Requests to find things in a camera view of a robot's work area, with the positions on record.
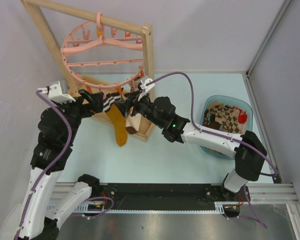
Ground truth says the pink round clip hanger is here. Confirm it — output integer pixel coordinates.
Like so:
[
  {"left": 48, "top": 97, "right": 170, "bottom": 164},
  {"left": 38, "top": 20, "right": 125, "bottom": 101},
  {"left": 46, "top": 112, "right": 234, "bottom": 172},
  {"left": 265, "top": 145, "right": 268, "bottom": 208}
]
[{"left": 60, "top": 11, "right": 148, "bottom": 89}]

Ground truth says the white slotted cable duct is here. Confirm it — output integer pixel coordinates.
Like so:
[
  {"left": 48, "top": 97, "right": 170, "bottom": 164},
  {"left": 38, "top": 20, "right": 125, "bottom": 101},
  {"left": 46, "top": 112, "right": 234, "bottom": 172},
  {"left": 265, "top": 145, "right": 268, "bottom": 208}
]
[{"left": 47, "top": 202, "right": 227, "bottom": 215}]

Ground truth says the mustard yellow sock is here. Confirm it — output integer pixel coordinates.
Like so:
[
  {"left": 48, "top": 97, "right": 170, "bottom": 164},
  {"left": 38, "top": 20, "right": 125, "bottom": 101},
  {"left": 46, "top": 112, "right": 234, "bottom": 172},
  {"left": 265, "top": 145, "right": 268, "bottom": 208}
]
[{"left": 106, "top": 104, "right": 128, "bottom": 147}]

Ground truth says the mustard striped cuff sock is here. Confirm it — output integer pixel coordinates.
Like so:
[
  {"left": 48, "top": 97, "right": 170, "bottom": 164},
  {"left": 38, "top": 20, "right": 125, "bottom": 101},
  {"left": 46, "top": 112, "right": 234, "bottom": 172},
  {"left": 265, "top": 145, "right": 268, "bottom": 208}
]
[{"left": 103, "top": 92, "right": 122, "bottom": 112}]

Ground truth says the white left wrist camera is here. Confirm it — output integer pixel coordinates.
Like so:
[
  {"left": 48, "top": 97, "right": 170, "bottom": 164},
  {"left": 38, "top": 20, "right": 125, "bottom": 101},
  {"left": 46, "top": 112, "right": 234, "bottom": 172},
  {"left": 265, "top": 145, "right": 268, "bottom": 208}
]
[{"left": 37, "top": 80, "right": 76, "bottom": 104}]

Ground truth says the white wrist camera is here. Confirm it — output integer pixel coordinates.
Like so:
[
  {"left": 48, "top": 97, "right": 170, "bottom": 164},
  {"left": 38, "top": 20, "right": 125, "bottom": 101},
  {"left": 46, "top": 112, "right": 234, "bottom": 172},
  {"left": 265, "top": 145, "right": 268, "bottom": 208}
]
[
  {"left": 137, "top": 76, "right": 155, "bottom": 101},
  {"left": 37, "top": 80, "right": 76, "bottom": 104}
]

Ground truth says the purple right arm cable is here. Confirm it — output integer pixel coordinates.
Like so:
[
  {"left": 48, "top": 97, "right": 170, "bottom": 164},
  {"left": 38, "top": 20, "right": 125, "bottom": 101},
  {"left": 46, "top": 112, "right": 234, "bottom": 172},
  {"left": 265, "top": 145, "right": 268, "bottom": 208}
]
[{"left": 149, "top": 71, "right": 278, "bottom": 228}]

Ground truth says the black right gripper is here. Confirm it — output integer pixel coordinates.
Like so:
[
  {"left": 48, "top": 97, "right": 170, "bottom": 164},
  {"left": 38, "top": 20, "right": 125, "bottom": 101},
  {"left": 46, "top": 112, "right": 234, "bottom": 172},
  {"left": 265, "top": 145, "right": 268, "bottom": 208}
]
[{"left": 113, "top": 89, "right": 164, "bottom": 128}]

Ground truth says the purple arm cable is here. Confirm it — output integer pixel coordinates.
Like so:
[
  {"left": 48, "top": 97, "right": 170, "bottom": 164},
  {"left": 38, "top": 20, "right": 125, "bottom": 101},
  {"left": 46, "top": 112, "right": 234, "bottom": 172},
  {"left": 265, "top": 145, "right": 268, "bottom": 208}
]
[
  {"left": 149, "top": 71, "right": 278, "bottom": 228},
  {"left": 14, "top": 90, "right": 73, "bottom": 240}
]

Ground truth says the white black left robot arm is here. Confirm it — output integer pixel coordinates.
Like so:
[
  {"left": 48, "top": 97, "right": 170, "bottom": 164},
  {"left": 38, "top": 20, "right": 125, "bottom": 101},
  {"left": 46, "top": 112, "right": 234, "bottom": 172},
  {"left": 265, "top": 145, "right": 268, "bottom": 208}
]
[{"left": 14, "top": 87, "right": 108, "bottom": 240}]

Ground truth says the aluminium frame profile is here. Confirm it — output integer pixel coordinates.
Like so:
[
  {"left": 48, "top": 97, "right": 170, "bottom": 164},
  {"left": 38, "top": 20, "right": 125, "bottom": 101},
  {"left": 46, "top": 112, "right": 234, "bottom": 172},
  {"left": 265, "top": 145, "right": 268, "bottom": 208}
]
[{"left": 245, "top": 0, "right": 300, "bottom": 240}]

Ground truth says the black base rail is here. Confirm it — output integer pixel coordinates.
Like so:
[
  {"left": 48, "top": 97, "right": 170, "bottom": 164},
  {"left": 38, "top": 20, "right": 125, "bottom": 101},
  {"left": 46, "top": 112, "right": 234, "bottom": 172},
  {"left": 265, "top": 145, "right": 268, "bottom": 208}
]
[{"left": 92, "top": 183, "right": 226, "bottom": 210}]

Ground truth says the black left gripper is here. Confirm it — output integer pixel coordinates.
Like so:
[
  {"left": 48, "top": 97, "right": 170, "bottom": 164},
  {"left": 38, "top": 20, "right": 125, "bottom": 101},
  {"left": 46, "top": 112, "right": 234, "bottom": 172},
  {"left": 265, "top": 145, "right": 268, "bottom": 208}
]
[{"left": 54, "top": 88, "right": 104, "bottom": 144}]

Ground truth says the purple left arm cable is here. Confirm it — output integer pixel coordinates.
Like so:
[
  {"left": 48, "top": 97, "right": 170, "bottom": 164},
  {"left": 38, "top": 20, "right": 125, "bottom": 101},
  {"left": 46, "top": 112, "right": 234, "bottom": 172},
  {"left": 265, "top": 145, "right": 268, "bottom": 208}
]
[{"left": 14, "top": 90, "right": 73, "bottom": 240}]

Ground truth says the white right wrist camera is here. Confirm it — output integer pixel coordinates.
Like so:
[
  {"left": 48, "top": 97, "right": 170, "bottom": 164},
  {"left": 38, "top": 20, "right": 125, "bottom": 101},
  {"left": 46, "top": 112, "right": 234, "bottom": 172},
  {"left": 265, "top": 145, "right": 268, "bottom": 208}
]
[{"left": 137, "top": 76, "right": 155, "bottom": 101}]

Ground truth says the wooden hanger rack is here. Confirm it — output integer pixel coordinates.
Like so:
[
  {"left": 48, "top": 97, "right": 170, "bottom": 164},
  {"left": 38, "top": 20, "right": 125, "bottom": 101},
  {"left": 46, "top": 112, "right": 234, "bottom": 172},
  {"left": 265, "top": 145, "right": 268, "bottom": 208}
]
[{"left": 20, "top": 0, "right": 159, "bottom": 143}]

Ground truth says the pile of socks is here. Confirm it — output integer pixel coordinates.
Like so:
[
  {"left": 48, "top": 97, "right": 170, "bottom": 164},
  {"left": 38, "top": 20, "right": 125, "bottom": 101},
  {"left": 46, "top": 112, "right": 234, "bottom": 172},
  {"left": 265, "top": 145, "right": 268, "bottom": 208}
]
[{"left": 203, "top": 99, "right": 250, "bottom": 155}]

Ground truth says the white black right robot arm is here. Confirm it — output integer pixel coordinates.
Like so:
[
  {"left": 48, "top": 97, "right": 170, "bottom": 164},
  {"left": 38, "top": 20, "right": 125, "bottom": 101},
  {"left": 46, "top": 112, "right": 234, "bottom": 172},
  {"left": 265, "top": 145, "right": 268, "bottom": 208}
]
[{"left": 114, "top": 91, "right": 267, "bottom": 201}]

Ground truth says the blue plastic sock bin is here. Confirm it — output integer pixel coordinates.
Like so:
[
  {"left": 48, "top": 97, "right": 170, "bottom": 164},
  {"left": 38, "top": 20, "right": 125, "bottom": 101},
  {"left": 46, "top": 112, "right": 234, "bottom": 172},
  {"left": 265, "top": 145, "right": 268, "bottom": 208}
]
[{"left": 198, "top": 94, "right": 254, "bottom": 160}]

